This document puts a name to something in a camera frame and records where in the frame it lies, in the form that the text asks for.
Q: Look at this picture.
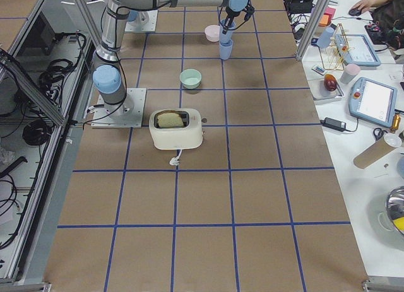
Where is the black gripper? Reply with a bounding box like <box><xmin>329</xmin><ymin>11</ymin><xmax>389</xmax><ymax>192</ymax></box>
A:
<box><xmin>223</xmin><ymin>6</ymin><xmax>240</xmax><ymax>29</ymax></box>

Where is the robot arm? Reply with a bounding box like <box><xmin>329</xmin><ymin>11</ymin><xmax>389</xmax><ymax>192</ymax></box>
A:
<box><xmin>93</xmin><ymin>0</ymin><xmax>254</xmax><ymax>118</ymax></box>
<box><xmin>126</xmin><ymin>10</ymin><xmax>150</xmax><ymax>30</ymax></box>

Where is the pink bowl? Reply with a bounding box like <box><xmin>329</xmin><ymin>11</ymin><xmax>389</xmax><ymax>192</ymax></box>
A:
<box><xmin>204</xmin><ymin>25</ymin><xmax>220</xmax><ymax>42</ymax></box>

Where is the green bowl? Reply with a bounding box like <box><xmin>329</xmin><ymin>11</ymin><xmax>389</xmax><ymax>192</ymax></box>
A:
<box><xmin>179</xmin><ymin>69</ymin><xmax>202</xmax><ymax>90</ymax></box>

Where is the pale blue cup on desk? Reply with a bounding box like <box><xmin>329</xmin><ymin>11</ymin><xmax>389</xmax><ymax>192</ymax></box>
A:
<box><xmin>316</xmin><ymin>26</ymin><xmax>334</xmax><ymax>49</ymax></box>

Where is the small remote control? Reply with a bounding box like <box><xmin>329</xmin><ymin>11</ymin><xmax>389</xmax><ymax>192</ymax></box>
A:
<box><xmin>311</xmin><ymin>65</ymin><xmax>326</xmax><ymax>76</ymax></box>

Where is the red yellow mango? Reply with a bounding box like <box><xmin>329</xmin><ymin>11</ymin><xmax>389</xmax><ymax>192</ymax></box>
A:
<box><xmin>323</xmin><ymin>74</ymin><xmax>338</xmax><ymax>91</ymax></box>

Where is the bread slice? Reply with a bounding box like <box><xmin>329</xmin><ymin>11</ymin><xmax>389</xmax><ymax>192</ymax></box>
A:
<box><xmin>157</xmin><ymin>112</ymin><xmax>184</xmax><ymax>128</ymax></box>

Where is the cream toaster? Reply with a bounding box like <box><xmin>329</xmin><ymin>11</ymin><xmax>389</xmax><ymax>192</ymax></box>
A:
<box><xmin>149</xmin><ymin>108</ymin><xmax>203</xmax><ymax>150</ymax></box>

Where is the teach pendant tablet far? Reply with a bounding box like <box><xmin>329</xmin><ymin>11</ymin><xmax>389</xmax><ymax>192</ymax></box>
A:
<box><xmin>334</xmin><ymin>34</ymin><xmax>381</xmax><ymax>67</ymax></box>

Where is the teach pendant tablet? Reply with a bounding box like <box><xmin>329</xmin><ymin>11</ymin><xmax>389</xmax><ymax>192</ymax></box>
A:
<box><xmin>348</xmin><ymin>77</ymin><xmax>397</xmax><ymax>127</ymax></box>
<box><xmin>334</xmin><ymin>34</ymin><xmax>381</xmax><ymax>67</ymax></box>

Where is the person hand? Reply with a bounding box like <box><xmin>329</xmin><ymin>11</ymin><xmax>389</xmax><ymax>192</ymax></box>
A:
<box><xmin>352</xmin><ymin>0</ymin><xmax>376</xmax><ymax>13</ymax></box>

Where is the pink cup on desk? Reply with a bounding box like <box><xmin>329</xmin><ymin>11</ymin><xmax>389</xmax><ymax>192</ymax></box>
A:
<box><xmin>340</xmin><ymin>64</ymin><xmax>360</xmax><ymax>85</ymax></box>

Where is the black power adapter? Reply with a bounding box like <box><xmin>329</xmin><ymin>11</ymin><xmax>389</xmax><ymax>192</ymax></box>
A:
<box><xmin>320</xmin><ymin>117</ymin><xmax>346</xmax><ymax>132</ymax></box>

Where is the toaster plug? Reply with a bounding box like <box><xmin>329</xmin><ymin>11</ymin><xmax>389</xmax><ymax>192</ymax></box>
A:
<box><xmin>169</xmin><ymin>149</ymin><xmax>182</xmax><ymax>166</ymax></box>

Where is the teach pendant tablet near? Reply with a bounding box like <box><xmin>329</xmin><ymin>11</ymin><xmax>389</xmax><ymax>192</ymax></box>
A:
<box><xmin>348</xmin><ymin>77</ymin><xmax>397</xmax><ymax>127</ymax></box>

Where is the cardboard tube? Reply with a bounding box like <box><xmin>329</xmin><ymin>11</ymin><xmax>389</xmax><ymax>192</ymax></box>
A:
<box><xmin>353</xmin><ymin>133</ymin><xmax>402</xmax><ymax>169</ymax></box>

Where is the steel mixing bowl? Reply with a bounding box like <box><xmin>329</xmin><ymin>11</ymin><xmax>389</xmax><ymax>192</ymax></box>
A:
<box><xmin>386</xmin><ymin>186</ymin><xmax>403</xmax><ymax>236</ymax></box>

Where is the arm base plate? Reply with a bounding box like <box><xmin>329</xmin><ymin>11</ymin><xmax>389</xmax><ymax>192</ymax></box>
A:
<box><xmin>91</xmin><ymin>88</ymin><xmax>146</xmax><ymax>129</ymax></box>
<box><xmin>125</xmin><ymin>10</ymin><xmax>158</xmax><ymax>33</ymax></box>

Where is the aluminium frame post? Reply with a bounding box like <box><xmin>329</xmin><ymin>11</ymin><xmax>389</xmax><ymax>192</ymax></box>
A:
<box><xmin>295</xmin><ymin>0</ymin><xmax>330</xmax><ymax>61</ymax></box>

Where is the gold wire rack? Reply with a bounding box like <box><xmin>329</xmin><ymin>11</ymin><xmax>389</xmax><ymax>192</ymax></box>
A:
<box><xmin>319</xmin><ymin>23</ymin><xmax>351</xmax><ymax>71</ymax></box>

